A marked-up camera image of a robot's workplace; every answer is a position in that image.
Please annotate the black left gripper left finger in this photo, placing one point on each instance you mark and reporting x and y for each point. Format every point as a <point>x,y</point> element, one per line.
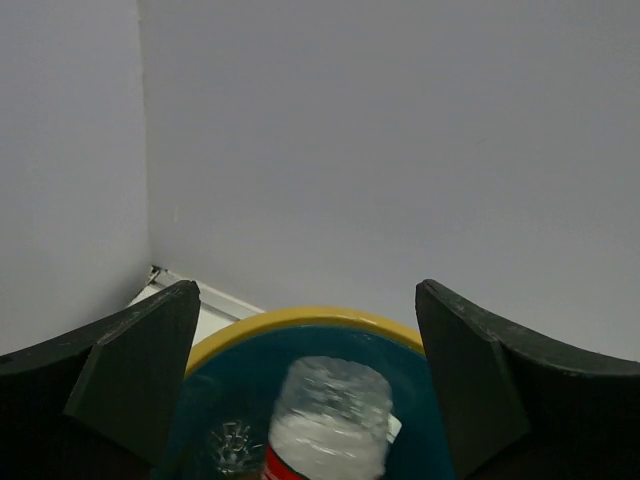
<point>102,394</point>

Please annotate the teal bin yellow rim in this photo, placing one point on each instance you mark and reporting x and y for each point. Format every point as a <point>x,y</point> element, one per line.
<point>234,376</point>

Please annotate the clear bottle red label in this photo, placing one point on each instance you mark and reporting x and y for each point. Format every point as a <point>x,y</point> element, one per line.
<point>332,420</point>

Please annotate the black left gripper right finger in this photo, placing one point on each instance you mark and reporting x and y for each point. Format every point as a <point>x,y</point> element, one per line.
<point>517,404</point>

